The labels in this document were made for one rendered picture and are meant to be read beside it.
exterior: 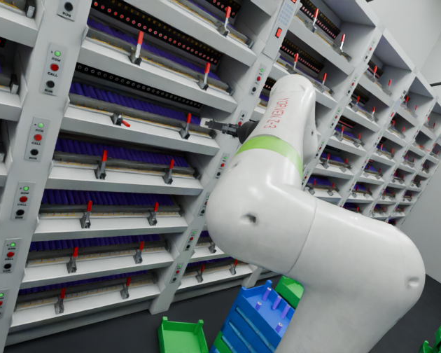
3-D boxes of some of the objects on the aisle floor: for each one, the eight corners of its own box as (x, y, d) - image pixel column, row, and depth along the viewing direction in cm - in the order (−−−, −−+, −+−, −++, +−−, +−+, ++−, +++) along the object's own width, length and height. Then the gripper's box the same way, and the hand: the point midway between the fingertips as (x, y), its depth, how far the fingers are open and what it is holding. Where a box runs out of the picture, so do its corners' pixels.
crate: (212, 393, 125) (220, 379, 123) (164, 394, 117) (171, 379, 115) (197, 332, 152) (203, 319, 150) (157, 329, 144) (162, 316, 142)
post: (1, 356, 107) (160, -269, 62) (-34, 366, 101) (115, -328, 55) (-6, 314, 120) (120, -230, 75) (-38, 320, 114) (79, -273, 68)
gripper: (234, 143, 87) (184, 129, 103) (268, 151, 98) (218, 136, 114) (241, 117, 86) (190, 106, 102) (274, 127, 97) (223, 117, 113)
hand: (211, 124), depth 106 cm, fingers open, 3 cm apart
